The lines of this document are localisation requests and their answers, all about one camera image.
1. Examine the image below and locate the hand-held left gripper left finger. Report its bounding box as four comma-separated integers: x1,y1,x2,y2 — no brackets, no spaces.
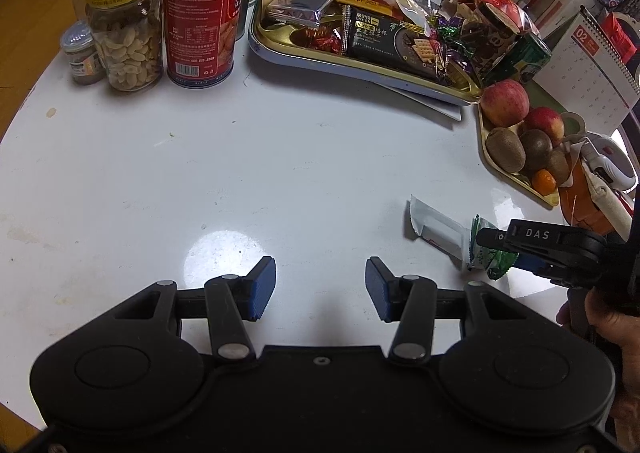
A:
64,255,277,367

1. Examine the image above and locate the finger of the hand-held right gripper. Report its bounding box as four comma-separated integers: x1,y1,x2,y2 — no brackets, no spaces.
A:
475,227,507,249
517,252,554,279

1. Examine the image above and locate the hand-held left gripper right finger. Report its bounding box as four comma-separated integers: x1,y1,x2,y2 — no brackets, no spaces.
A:
365,256,577,367

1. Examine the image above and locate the green white snack packet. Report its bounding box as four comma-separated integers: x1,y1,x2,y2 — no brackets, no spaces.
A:
467,214,519,281

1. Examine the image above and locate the grey white snack packet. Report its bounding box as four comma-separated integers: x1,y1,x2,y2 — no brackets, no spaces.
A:
407,194,476,267

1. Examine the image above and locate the person's right hand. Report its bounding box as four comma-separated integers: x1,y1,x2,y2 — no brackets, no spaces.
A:
556,290,640,452

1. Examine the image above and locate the cream fabric roll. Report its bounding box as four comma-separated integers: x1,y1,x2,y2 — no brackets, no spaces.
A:
585,173,634,239

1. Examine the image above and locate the beige fruit tray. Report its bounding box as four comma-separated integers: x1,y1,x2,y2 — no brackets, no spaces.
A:
477,103,561,208

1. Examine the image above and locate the small tangerine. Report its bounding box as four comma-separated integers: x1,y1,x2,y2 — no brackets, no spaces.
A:
531,169,558,195

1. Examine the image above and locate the brown kiwi fruit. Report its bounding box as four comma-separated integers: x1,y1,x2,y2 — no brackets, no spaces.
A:
545,148,571,187
486,127,527,173

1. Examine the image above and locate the white neck massager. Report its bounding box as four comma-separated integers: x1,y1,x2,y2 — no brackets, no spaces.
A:
570,133,639,194

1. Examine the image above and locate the dark passion fruit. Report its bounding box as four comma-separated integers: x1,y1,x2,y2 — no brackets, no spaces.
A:
519,129,554,172

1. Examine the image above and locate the small red apple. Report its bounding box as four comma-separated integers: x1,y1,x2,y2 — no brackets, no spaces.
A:
522,106,566,147

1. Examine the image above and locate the white tape roll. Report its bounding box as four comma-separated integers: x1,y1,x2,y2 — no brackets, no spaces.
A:
562,112,589,135

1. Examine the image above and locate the large red apple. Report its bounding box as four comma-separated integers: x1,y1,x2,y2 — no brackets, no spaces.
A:
480,79,531,128

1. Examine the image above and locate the desk calendar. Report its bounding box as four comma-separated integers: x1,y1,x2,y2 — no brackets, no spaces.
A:
532,6,640,135

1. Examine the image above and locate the green drink can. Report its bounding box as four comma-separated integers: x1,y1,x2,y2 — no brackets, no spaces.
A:
495,33,554,84

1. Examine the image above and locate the brown bear cup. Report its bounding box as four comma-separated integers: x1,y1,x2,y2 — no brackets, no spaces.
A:
460,0,516,80

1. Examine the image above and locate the black cracker packet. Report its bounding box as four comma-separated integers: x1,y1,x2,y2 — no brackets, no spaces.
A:
344,6,454,82

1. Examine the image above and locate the red cushion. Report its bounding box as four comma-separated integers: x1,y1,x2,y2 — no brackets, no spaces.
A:
600,13,639,52

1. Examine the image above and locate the blue-rimmed tin snack tray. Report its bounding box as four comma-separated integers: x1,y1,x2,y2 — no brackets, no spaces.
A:
248,0,485,107

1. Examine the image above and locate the red tin can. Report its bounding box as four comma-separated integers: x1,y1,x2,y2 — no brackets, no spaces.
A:
161,0,256,87

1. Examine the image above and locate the glass jar of nuts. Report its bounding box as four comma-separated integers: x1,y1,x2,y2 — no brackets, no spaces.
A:
84,0,165,93

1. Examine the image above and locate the small grey-lid jar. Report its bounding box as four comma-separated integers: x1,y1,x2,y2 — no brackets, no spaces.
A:
60,20,108,84

